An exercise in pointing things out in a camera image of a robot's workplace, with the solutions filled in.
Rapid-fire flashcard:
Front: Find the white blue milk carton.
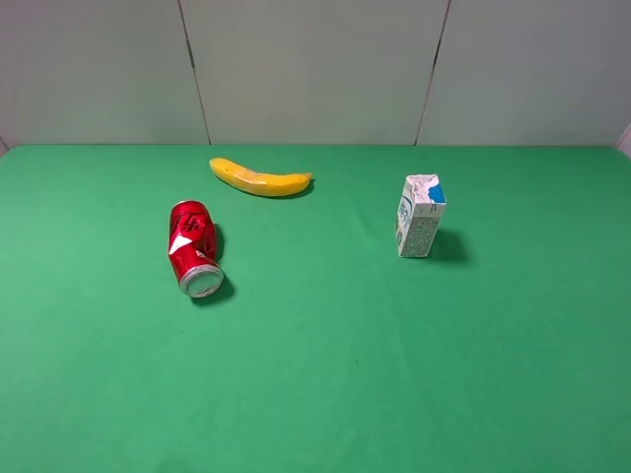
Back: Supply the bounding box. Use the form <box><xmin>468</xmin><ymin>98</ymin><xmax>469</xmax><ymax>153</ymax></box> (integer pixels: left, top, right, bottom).
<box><xmin>395</xmin><ymin>174</ymin><xmax>447</xmax><ymax>258</ymax></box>

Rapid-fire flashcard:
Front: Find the yellow banana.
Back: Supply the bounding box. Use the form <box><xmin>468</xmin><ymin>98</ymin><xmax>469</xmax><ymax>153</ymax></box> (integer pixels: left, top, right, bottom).
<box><xmin>209</xmin><ymin>158</ymin><xmax>312</xmax><ymax>198</ymax></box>

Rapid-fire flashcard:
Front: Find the crushed red soda can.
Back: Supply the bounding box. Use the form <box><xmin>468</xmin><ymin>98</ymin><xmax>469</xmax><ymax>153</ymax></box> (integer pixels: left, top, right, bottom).
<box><xmin>168</xmin><ymin>200</ymin><xmax>224</xmax><ymax>299</ymax></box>

